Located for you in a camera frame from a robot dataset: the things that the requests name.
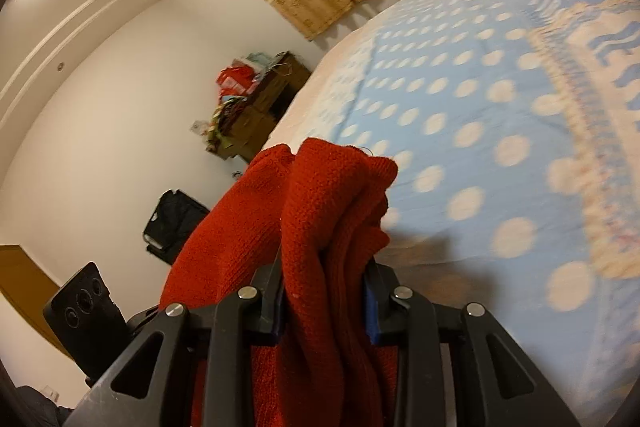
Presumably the dark wooden desk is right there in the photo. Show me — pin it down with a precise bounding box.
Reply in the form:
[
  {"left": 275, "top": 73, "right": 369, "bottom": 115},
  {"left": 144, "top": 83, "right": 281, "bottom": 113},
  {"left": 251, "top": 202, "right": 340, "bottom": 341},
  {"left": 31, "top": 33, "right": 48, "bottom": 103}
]
[{"left": 207, "top": 52, "right": 313, "bottom": 165}]

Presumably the red bag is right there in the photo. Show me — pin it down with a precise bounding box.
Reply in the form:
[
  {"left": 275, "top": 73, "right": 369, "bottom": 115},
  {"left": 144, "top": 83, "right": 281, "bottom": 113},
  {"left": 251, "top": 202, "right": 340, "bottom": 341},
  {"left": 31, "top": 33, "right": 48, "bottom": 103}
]
[{"left": 216, "top": 64, "right": 253, "bottom": 95}]

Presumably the wooden door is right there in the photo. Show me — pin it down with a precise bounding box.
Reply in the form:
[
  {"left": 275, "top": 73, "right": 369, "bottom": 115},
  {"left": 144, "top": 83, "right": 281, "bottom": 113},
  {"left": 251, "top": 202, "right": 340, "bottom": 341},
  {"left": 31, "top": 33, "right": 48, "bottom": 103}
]
[{"left": 0, "top": 244, "right": 76, "bottom": 360}]

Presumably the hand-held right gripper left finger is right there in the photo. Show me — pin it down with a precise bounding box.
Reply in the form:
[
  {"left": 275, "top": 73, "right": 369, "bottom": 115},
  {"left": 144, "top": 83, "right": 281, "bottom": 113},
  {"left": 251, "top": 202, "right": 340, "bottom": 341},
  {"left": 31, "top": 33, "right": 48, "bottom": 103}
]
[{"left": 62, "top": 252, "right": 288, "bottom": 427}]

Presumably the blue polka dot blanket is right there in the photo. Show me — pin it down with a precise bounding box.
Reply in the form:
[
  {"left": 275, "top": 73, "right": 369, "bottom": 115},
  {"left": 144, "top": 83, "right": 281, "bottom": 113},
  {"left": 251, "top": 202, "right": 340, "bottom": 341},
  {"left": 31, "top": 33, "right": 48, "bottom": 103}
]
[{"left": 260, "top": 0, "right": 640, "bottom": 427}]

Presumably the dark cloth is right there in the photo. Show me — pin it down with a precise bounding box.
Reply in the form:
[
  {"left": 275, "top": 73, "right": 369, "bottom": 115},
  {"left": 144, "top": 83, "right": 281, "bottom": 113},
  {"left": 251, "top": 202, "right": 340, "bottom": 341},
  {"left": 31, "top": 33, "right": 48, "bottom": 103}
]
[{"left": 10, "top": 384, "right": 76, "bottom": 427}]

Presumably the black bag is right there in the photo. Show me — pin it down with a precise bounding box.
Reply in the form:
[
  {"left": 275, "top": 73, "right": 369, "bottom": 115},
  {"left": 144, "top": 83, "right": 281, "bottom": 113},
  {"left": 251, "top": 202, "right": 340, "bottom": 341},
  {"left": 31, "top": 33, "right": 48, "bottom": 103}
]
[{"left": 144, "top": 189, "right": 211, "bottom": 265}]

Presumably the pink bed sheet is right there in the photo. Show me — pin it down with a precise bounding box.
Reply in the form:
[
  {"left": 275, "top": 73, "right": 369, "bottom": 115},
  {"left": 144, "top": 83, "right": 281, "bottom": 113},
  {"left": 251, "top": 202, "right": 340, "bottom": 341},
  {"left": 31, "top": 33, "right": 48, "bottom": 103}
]
[{"left": 257, "top": 14, "right": 381, "bottom": 152}]

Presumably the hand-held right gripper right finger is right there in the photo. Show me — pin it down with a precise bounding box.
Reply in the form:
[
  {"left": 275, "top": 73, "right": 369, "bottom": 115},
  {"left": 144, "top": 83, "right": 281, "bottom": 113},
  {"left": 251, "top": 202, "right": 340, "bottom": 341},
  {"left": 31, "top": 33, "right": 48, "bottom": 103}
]
[{"left": 362, "top": 257, "right": 581, "bottom": 427}]

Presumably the red knitted sweater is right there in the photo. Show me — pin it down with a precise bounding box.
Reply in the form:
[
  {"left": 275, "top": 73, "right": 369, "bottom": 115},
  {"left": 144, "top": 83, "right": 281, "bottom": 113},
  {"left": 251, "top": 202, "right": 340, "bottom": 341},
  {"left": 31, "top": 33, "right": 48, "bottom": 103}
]
[{"left": 159, "top": 138, "right": 401, "bottom": 427}]

